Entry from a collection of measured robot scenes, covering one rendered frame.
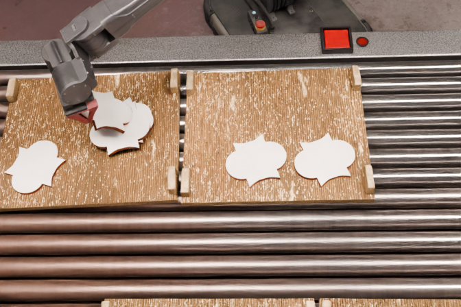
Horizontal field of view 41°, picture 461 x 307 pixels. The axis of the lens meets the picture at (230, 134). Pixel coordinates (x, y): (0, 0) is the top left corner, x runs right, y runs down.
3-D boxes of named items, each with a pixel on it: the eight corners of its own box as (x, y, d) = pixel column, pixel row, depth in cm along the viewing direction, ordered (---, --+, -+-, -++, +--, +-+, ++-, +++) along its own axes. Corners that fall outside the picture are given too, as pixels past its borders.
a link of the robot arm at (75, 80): (107, 35, 123) (83, 13, 115) (129, 76, 117) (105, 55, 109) (60, 70, 124) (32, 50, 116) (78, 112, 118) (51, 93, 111)
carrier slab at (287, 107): (188, 76, 152) (187, 72, 150) (357, 71, 150) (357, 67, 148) (181, 205, 133) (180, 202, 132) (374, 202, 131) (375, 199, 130)
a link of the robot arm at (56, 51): (64, 30, 118) (35, 42, 117) (75, 55, 114) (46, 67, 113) (74, 53, 124) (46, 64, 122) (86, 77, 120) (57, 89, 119)
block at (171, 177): (169, 170, 136) (167, 164, 134) (177, 170, 136) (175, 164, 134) (168, 195, 133) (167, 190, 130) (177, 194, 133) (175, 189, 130)
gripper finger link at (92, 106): (98, 100, 135) (86, 73, 127) (106, 125, 131) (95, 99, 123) (68, 110, 134) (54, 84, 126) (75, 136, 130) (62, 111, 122)
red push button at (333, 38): (323, 33, 157) (324, 29, 156) (347, 33, 157) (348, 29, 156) (324, 51, 154) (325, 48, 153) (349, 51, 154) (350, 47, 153)
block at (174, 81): (171, 74, 150) (170, 67, 148) (179, 74, 150) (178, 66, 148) (171, 94, 147) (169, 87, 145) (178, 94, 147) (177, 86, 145)
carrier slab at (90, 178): (15, 83, 153) (13, 79, 152) (180, 74, 152) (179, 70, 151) (-10, 212, 135) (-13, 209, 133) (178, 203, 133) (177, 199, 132)
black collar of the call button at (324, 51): (320, 31, 158) (320, 26, 156) (350, 30, 158) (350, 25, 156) (322, 54, 154) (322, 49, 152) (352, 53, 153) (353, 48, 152)
